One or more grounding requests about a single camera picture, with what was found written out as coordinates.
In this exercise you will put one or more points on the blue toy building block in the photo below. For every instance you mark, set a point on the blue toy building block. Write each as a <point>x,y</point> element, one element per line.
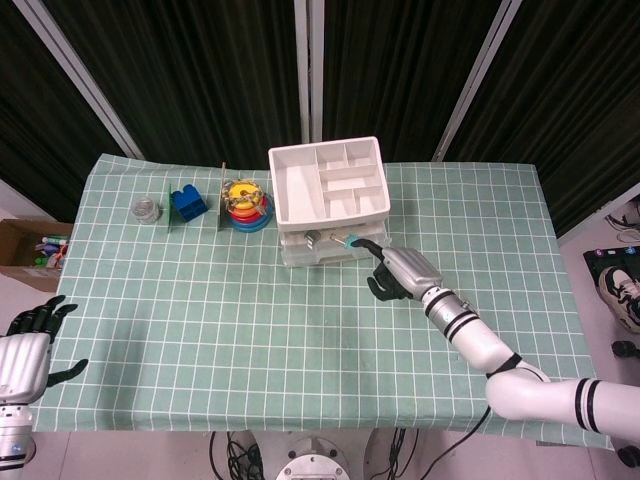
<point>189,205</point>

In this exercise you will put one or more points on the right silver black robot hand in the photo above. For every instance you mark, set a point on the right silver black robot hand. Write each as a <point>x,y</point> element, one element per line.
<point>410,270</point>

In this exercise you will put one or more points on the black and white sneaker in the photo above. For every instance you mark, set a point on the black and white sneaker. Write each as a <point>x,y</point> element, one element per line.
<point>620,295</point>

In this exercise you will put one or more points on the grey round robot base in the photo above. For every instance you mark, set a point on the grey round robot base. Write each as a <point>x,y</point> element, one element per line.
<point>314,460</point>

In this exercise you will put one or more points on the silver binder clip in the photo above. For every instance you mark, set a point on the silver binder clip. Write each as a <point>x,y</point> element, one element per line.
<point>312,239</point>

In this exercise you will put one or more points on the transparent drawer with clips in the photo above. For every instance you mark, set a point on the transparent drawer with clips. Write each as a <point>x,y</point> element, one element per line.
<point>327,246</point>

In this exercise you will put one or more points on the teal clip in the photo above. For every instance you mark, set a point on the teal clip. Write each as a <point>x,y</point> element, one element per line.
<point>350,243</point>

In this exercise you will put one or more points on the thin wooden board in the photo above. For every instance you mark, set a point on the thin wooden board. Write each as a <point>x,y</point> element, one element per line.
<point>221,200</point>

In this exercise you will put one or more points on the coloured marker pens bundle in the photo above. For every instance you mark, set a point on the coloured marker pens bundle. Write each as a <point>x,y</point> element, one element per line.
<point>50,250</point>

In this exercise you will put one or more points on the white drawer organizer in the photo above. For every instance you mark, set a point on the white drawer organizer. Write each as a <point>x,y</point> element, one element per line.
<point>295,190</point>

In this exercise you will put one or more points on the transparent drawer with small toys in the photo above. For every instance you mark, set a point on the transparent drawer with small toys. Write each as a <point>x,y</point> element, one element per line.
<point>295,229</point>

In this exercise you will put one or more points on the green checked tablecloth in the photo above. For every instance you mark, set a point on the green checked tablecloth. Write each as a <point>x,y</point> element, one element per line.
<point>250,325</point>

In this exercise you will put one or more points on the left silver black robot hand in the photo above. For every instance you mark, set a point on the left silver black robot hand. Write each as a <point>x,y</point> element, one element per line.
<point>22,365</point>

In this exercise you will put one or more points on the black curtain panel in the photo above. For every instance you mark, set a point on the black curtain panel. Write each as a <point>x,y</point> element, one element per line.
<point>30,125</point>
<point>565,100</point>
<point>400,65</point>
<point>200,75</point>

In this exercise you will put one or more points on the brown cardboard box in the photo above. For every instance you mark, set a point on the brown cardboard box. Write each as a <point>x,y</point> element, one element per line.
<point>15,245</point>

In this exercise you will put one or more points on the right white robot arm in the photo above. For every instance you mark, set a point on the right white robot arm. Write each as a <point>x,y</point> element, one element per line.
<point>480,340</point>

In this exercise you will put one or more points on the transparent drawer lowest tier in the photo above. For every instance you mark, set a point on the transparent drawer lowest tier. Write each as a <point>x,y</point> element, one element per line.
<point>320,259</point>

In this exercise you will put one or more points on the white partition frame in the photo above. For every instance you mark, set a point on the white partition frame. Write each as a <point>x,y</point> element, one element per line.
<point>600,210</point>

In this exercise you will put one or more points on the small glass jar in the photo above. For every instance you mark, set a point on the small glass jar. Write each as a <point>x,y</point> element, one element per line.
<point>145,210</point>

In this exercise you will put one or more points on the thin green card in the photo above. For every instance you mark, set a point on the thin green card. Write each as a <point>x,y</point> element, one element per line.
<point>170,210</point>

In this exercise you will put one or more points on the grey partition pole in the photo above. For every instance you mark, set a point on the grey partition pole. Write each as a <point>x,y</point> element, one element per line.
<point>477,75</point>
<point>80,75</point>
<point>310,70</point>

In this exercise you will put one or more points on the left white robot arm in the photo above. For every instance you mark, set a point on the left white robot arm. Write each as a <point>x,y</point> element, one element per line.
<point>15,435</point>

